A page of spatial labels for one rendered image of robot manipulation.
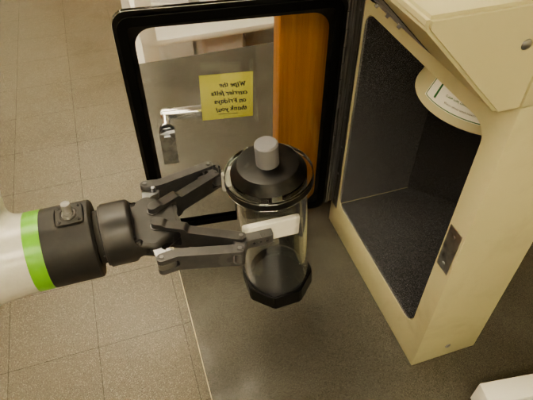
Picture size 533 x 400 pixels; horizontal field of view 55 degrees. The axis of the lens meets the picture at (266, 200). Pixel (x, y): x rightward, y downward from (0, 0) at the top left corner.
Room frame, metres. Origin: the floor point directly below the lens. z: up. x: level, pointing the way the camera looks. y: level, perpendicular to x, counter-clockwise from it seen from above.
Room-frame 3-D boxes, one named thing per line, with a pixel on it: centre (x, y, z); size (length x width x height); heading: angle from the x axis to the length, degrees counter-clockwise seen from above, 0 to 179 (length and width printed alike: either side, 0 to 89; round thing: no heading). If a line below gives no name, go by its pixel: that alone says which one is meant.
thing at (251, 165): (0.45, 0.00, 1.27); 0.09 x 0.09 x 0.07
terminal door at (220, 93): (0.63, 0.04, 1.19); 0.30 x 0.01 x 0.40; 101
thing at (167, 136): (0.59, 0.15, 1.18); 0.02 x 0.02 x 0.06; 11
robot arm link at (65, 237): (0.38, 0.22, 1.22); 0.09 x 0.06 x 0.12; 18
